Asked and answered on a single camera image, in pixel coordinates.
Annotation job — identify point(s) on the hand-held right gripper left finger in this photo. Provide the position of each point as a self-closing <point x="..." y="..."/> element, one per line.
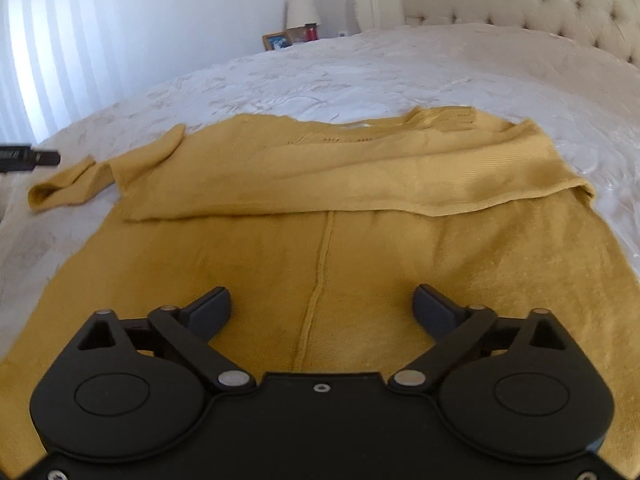
<point x="216" y="306"/>

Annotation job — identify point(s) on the white quilted bedspread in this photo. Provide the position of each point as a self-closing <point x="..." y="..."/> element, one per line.
<point x="350" y="75"/>

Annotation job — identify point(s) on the white sheer curtain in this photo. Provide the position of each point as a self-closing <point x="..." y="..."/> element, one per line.
<point x="65" y="45"/>

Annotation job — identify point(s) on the cream tufted headboard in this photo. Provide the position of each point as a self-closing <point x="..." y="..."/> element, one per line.
<point x="525" y="0"/>

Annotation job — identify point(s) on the small red jar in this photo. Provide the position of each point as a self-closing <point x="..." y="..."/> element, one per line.
<point x="311" y="32"/>

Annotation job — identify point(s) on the small picture frame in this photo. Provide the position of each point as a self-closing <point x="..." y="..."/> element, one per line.
<point x="276" y="41"/>

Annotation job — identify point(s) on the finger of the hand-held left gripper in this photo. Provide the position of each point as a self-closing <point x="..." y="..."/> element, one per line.
<point x="44" y="158"/>

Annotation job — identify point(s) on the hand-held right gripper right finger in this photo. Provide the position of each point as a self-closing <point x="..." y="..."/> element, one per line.
<point x="429" y="306"/>

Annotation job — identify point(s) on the yellow knit sweater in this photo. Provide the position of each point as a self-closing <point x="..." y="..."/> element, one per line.
<point x="320" y="240"/>

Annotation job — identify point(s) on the white table lamp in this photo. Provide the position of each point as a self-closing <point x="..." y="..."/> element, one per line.
<point x="301" y="9"/>

